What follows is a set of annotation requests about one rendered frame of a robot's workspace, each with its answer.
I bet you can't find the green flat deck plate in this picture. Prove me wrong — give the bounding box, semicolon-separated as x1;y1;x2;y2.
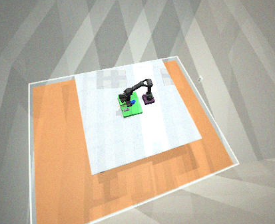
118;92;143;118

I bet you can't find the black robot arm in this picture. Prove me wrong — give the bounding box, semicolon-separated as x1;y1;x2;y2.
119;78;153;103

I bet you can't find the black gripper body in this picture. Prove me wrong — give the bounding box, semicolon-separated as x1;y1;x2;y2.
125;97;132;107

